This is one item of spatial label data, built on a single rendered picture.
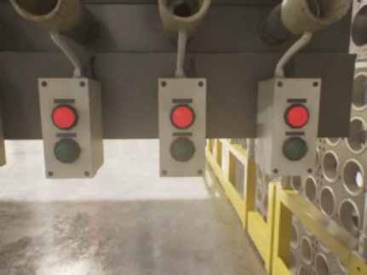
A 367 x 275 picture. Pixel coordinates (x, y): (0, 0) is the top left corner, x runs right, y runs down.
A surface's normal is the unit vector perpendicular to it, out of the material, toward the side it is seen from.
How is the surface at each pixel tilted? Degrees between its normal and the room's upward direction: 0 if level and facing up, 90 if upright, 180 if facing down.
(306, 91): 90
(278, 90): 90
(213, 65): 90
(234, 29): 90
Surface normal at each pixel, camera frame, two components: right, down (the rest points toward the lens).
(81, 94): 0.04, 0.15
